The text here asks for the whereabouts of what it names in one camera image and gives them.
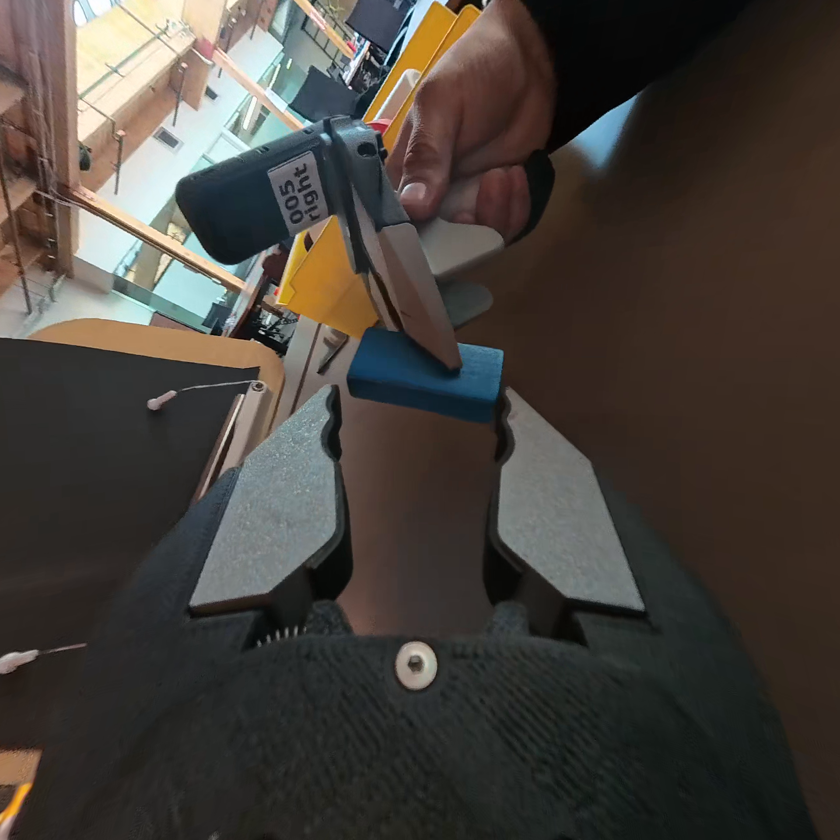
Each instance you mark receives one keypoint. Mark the black office chair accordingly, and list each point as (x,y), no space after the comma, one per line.
(321,95)

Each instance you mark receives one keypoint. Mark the person's right hand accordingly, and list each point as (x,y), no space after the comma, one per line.
(472,98)

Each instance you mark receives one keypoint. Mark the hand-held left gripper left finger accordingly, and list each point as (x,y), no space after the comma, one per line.
(275,512)

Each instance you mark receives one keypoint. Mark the blue rectangular block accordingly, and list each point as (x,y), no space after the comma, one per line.
(420,387)

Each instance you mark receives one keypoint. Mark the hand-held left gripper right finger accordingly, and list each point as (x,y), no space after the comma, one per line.
(564,518)

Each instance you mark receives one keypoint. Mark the yellow plastic bin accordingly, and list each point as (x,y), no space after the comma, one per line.
(328,282)

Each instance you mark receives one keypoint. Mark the black wooden book stand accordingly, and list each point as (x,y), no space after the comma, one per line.
(98,459)

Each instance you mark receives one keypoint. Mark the wooden window post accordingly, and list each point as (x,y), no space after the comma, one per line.
(164,243)

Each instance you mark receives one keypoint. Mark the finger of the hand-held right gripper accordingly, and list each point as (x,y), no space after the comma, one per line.
(420,295)
(377,295)

